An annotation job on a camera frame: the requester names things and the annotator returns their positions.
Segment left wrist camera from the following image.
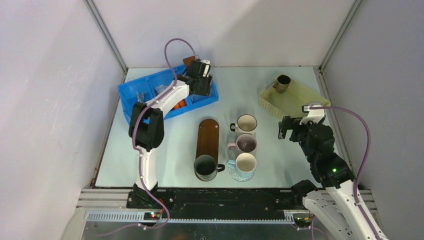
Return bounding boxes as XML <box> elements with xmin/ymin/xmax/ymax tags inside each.
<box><xmin>200</xmin><ymin>59</ymin><xmax>211</xmax><ymax>77</ymax></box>

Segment orange Beyou toothpaste tube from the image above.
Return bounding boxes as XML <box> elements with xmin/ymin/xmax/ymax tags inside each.
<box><xmin>173</xmin><ymin>99</ymin><xmax>187</xmax><ymax>110</ymax></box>

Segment brown metallic cup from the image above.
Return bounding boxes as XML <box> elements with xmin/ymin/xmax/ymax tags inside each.
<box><xmin>272</xmin><ymin>74</ymin><xmax>291</xmax><ymax>94</ymax></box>

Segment clear holder with brown lid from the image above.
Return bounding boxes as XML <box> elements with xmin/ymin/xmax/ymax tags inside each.
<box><xmin>183</xmin><ymin>56</ymin><xmax>200</xmax><ymax>73</ymax></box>

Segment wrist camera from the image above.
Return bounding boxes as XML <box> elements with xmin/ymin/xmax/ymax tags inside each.
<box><xmin>299</xmin><ymin>102</ymin><xmax>326</xmax><ymax>125</ymax></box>
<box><xmin>200</xmin><ymin>59</ymin><xmax>211</xmax><ymax>77</ymax></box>

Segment cream perforated basket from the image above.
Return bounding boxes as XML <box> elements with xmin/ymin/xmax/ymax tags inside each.
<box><xmin>258</xmin><ymin>78</ymin><xmax>331</xmax><ymax>120</ymax></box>

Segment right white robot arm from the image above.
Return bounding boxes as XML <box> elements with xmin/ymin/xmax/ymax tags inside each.
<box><xmin>278</xmin><ymin>116</ymin><xmax>387</xmax><ymax>240</ymax></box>

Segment light blue mug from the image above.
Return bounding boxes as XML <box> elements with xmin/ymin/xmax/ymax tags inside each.
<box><xmin>226</xmin><ymin>153</ymin><xmax>257</xmax><ymax>173</ymax></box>

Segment white toothpaste tube dark cap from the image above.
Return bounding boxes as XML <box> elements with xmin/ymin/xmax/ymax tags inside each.
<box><xmin>154</xmin><ymin>84</ymin><xmax>169</xmax><ymax>96</ymax></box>

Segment cream mug with black rim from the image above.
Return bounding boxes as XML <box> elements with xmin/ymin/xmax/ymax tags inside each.
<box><xmin>229</xmin><ymin>114</ymin><xmax>258</xmax><ymax>136</ymax></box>

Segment blue three-compartment bin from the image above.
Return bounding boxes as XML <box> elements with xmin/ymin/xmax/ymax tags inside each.
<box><xmin>117</xmin><ymin>68</ymin><xmax>219</xmax><ymax>123</ymax></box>

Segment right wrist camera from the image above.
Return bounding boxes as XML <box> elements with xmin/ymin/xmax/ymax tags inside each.
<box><xmin>299</xmin><ymin>102</ymin><xmax>326</xmax><ymax>125</ymax></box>

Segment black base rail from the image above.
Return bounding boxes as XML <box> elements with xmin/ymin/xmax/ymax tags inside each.
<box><xmin>126</xmin><ymin>186</ymin><xmax>315</xmax><ymax>221</ymax></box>

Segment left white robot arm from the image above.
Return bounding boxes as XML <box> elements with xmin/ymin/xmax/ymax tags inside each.
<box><xmin>128</xmin><ymin>59</ymin><xmax>213</xmax><ymax>208</ymax></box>

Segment clear textured oval tray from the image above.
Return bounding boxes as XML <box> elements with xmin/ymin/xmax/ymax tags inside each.
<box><xmin>228</xmin><ymin>167</ymin><xmax>256</xmax><ymax>182</ymax></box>

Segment grey toothbrush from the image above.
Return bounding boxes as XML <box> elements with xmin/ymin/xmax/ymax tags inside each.
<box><xmin>136</xmin><ymin>92</ymin><xmax>145</xmax><ymax>103</ymax></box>

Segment pink mug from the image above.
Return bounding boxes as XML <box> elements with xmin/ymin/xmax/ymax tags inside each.
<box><xmin>226</xmin><ymin>134</ymin><xmax>258</xmax><ymax>158</ymax></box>

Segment brown wooden oval tray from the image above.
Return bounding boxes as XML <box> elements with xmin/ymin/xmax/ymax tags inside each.
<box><xmin>195</xmin><ymin>118</ymin><xmax>220</xmax><ymax>163</ymax></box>

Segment dark green mug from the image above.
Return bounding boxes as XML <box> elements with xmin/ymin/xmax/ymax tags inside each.
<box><xmin>193</xmin><ymin>154</ymin><xmax>226</xmax><ymax>182</ymax></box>

